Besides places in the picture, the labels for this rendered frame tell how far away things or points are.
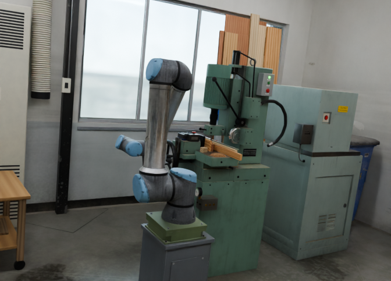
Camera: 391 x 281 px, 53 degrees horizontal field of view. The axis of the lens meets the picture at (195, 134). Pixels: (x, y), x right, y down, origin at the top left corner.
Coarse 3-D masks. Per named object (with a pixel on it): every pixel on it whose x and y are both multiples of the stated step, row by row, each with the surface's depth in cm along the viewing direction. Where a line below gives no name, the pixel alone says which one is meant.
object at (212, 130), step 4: (204, 128) 287; (208, 128) 282; (212, 128) 283; (216, 128) 284; (220, 128) 286; (224, 128) 288; (204, 132) 287; (208, 132) 282; (212, 132) 283; (216, 132) 285; (220, 132) 287; (224, 132) 288; (212, 136) 287
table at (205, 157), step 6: (174, 144) 304; (198, 150) 275; (180, 156) 273; (186, 156) 270; (192, 156) 272; (198, 156) 270; (204, 156) 264; (210, 156) 258; (228, 156) 264; (204, 162) 263; (210, 162) 257; (216, 162) 257; (222, 162) 260; (228, 162) 262; (234, 162) 264
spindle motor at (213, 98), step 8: (208, 64) 277; (216, 64) 272; (208, 72) 276; (216, 72) 272; (224, 72) 273; (208, 80) 277; (216, 80) 274; (224, 80) 274; (208, 88) 276; (216, 88) 274; (224, 88) 276; (208, 96) 277; (216, 96) 275; (208, 104) 277; (216, 104) 276; (224, 104) 279
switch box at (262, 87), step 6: (258, 78) 284; (264, 78) 280; (270, 78) 282; (258, 84) 284; (264, 84) 281; (270, 84) 283; (258, 90) 284; (264, 90) 282; (270, 90) 284; (270, 96) 286
